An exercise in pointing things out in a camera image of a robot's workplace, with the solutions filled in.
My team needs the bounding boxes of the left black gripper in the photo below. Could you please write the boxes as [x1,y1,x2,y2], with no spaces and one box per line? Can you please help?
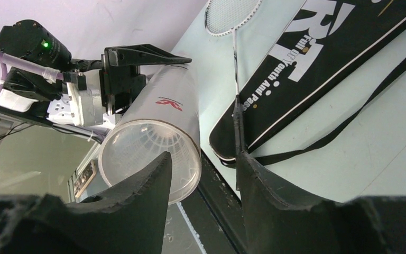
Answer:
[100,44,192,115]

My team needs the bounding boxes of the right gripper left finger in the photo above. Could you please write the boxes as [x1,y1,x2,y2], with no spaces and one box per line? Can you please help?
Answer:
[0,152,172,253]

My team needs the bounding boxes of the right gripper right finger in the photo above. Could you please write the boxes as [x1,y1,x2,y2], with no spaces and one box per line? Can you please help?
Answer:
[237,152,406,253]

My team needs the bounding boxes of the white shuttlecock tube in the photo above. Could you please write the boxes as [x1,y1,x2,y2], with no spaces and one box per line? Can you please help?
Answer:
[97,63,202,205]

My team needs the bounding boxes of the clear plastic tube lid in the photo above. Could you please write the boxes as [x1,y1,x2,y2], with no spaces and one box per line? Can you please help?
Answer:
[98,120,201,204]

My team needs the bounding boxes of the badminton racket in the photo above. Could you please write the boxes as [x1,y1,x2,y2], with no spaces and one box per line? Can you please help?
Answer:
[204,0,262,155]

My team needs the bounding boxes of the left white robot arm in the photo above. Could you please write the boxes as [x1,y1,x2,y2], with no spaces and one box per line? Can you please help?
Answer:
[0,20,191,126]

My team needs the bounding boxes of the black sport racket bag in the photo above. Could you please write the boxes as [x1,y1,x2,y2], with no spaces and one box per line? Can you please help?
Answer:
[209,0,406,167]

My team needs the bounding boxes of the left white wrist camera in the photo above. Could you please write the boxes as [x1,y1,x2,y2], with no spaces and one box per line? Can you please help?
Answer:
[47,69,120,130]

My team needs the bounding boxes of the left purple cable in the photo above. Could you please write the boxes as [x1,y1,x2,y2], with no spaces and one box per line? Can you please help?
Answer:
[0,21,66,83]

